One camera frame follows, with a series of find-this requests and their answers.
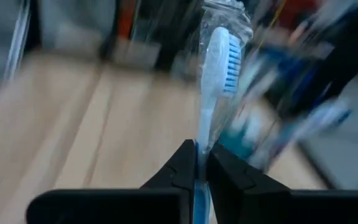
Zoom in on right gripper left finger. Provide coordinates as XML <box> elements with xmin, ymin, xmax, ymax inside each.
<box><xmin>25</xmin><ymin>139</ymin><xmax>196</xmax><ymax>224</ymax></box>

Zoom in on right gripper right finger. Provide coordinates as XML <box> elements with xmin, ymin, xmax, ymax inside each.
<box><xmin>208</xmin><ymin>142</ymin><xmax>358</xmax><ymax>224</ymax></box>

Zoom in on blue mouthwash bottle white cap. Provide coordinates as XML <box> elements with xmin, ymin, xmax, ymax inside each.
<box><xmin>218</xmin><ymin>118</ymin><xmax>260</xmax><ymax>162</ymax></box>

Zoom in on blue white toothbrush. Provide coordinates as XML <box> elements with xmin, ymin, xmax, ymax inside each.
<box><xmin>259</xmin><ymin>99</ymin><xmax>352</xmax><ymax>169</ymax></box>
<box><xmin>193</xmin><ymin>0</ymin><xmax>254</xmax><ymax>224</ymax></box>

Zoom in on silver aluminium bracket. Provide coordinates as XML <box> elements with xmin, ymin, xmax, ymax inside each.
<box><xmin>4</xmin><ymin>0</ymin><xmax>32</xmax><ymax>82</ymax></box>

